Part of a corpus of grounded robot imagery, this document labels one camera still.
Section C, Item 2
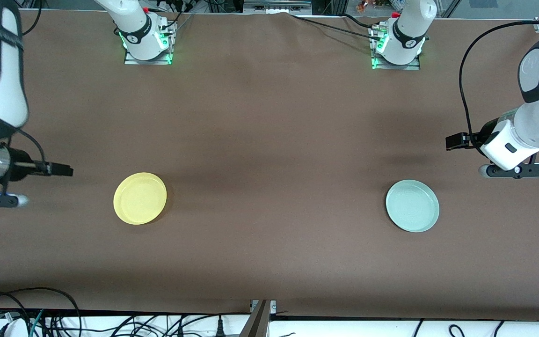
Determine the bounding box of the pale green plastic plate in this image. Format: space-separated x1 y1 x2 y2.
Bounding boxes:
385 179 440 233

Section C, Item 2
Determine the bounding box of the yellow plastic plate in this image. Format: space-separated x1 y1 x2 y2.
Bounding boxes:
113 172 168 226

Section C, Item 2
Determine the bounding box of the brown table cover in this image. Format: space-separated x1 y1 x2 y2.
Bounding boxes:
0 9 539 322

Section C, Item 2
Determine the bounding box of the white panel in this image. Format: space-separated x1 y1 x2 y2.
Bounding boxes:
0 313 539 337

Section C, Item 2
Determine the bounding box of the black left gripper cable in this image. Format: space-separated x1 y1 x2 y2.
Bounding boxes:
459 20 539 147

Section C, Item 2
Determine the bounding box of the left arm wrist camera bar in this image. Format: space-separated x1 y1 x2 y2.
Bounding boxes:
478 162 539 180

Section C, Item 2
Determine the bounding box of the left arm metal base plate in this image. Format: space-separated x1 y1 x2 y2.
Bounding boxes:
371 26 421 71

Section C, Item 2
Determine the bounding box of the large looping black cable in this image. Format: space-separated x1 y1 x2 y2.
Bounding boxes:
0 286 82 337

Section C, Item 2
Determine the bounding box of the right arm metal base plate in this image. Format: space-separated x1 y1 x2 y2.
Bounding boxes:
124 21 175 65

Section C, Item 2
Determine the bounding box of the green cable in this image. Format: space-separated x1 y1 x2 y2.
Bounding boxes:
29 309 45 337

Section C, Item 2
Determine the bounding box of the long black base cable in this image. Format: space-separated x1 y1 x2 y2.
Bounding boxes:
290 13 382 37

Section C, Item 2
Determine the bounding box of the aluminium frame rail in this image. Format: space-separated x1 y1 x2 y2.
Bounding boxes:
243 0 313 14

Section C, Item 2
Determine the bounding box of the aluminium profile post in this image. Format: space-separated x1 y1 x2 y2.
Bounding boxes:
240 300 277 337

